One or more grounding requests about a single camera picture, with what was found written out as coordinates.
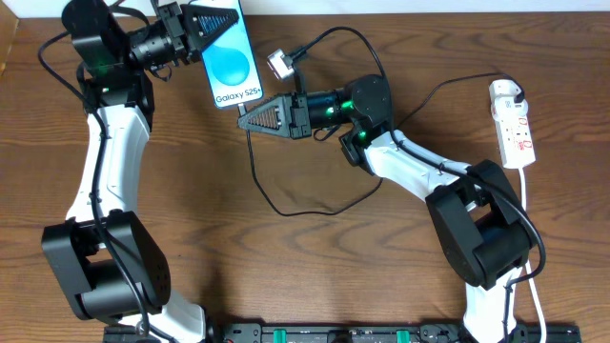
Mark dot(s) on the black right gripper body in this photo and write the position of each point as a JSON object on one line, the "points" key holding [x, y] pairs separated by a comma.
{"points": [[296, 115]]}

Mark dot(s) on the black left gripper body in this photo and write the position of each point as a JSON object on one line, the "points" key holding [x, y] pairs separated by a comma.
{"points": [[176, 33]]}

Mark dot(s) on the blue screen smartphone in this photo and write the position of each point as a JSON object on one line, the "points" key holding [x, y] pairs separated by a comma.
{"points": [[229, 61]]}

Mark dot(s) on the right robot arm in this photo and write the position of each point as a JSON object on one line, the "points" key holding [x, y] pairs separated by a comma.
{"points": [[483, 230]]}

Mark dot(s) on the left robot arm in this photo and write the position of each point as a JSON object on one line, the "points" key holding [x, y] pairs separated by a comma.
{"points": [[105, 261]]}

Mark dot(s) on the white charger adapter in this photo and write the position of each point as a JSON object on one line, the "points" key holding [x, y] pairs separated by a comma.
{"points": [[505, 93]]}

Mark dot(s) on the white power strip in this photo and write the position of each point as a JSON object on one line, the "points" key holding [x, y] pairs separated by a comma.
{"points": [[515, 140]]}

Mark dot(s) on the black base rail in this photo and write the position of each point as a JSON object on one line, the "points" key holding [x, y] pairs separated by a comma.
{"points": [[437, 333]]}

